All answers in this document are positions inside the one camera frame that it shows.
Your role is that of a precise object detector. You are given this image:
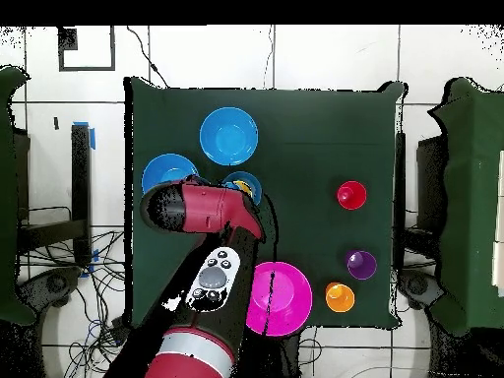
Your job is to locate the yellow cup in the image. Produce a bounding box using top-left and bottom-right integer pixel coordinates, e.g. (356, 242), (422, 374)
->
(232, 179), (254, 199)

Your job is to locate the small blue bowl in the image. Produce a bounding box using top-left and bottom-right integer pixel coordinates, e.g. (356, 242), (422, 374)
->
(221, 170), (264, 207)

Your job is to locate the large blue bowl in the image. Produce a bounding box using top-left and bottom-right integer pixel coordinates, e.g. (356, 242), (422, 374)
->
(141, 153), (200, 196)
(199, 106), (260, 166)

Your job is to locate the dark green tablecloth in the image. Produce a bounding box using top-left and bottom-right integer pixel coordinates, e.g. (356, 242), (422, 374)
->
(123, 76), (409, 330)

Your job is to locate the pink bowl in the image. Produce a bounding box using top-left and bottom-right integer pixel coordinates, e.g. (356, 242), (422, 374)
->
(245, 261), (314, 338)

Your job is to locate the red cup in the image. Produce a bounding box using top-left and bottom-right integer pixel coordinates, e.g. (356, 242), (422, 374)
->
(336, 180), (368, 211)

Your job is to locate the purple cup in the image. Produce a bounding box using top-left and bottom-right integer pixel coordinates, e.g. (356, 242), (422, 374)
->
(345, 249), (378, 282)

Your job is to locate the orange cup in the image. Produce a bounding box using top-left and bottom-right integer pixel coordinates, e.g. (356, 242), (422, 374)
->
(325, 282), (356, 314)

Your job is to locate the black stand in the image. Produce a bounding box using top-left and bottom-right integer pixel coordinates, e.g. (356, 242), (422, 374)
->
(17, 123), (94, 265)

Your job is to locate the black power adapter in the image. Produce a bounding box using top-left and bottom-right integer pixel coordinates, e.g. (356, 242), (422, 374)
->
(111, 317), (133, 347)

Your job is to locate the black chair base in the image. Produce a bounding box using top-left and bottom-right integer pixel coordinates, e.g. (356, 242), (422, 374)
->
(17, 266), (84, 316)
(397, 269), (446, 310)

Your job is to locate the green covered side table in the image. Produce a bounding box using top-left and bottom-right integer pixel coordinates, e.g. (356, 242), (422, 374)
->
(427, 77), (504, 336)
(0, 64), (36, 326)

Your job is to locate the tangle of black cables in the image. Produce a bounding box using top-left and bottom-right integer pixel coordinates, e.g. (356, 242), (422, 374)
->
(19, 229), (131, 378)

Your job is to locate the thin black floor cable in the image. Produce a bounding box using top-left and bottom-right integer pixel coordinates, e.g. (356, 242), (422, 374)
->
(125, 25), (170, 89)

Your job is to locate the black floor frame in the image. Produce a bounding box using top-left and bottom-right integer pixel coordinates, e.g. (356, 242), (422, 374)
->
(57, 25), (116, 73)

